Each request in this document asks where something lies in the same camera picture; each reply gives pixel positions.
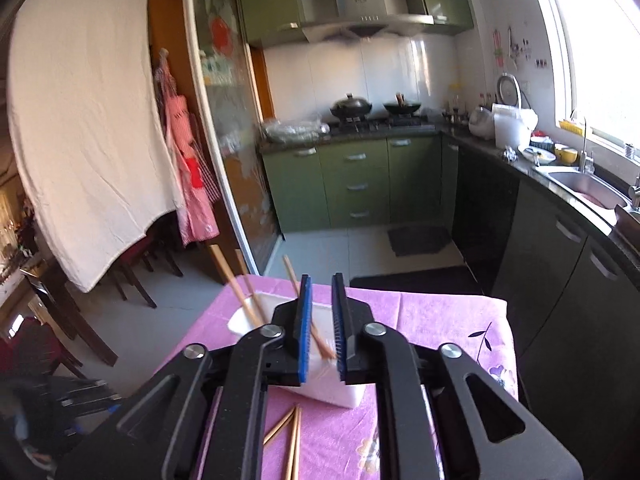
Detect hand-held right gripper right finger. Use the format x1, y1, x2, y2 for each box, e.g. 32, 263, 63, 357
332, 272, 584, 480

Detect red cushioned chair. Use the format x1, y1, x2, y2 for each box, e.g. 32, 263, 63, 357
0, 316, 85, 382

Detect dark floor mat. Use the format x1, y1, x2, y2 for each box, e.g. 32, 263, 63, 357
387, 225, 452, 257
349, 267, 482, 297

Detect white plastic container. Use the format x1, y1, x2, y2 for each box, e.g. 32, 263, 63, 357
492, 102, 539, 151

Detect steel kitchen sink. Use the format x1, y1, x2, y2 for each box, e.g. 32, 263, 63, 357
546, 169, 632, 212

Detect bunch of wooden chopsticks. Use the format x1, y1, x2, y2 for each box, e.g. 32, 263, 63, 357
262, 404, 304, 480

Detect white rice cooker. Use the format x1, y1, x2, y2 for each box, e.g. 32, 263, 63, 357
467, 72, 522, 139

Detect red checked apron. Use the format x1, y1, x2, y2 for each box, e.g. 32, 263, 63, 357
154, 49, 222, 247

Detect yellow cup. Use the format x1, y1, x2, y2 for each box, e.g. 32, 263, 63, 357
552, 142, 582, 167

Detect sliding glass door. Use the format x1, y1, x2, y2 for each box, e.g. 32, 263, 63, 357
181, 0, 282, 277

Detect black wok with spatula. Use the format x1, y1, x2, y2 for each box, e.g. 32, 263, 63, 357
382, 92, 424, 117

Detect black gas stove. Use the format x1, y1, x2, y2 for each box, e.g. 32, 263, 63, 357
324, 114, 437, 135

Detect white bowl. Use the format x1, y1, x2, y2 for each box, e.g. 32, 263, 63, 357
519, 144, 557, 165

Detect small steel faucet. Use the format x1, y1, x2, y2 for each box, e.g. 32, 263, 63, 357
570, 116, 597, 174

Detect dark wooden chair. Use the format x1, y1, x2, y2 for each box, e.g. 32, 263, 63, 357
107, 235, 184, 310

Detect kitchen window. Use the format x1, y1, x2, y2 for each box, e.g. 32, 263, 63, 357
522, 0, 640, 161

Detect white plastic utensil holder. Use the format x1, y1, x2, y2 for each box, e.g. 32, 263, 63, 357
226, 294, 377, 409

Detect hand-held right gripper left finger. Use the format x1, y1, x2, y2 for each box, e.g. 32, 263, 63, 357
55, 274, 314, 480

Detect steel range hood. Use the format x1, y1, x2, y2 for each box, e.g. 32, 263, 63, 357
294, 0, 436, 44

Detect black wok with lid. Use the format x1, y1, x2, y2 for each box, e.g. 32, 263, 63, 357
329, 92, 374, 122

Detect dark lower cabinets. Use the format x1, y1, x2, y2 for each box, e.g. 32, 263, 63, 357
442, 135, 640, 411

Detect green lower cabinets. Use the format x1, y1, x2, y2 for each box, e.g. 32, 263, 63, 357
260, 134, 447, 234

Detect white hanging cloth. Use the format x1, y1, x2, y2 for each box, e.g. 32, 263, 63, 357
7, 0, 189, 294

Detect purple floral tablecloth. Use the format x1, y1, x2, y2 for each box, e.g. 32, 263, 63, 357
165, 274, 519, 480

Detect clear plastic bag pile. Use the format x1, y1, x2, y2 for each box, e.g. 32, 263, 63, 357
262, 117, 330, 144

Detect seasoning bottles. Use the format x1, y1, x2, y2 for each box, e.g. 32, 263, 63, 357
442, 84, 470, 125

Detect light wooden chopstick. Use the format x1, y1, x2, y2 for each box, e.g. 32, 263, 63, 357
207, 244, 263, 330
234, 252, 268, 326
282, 255, 337, 360

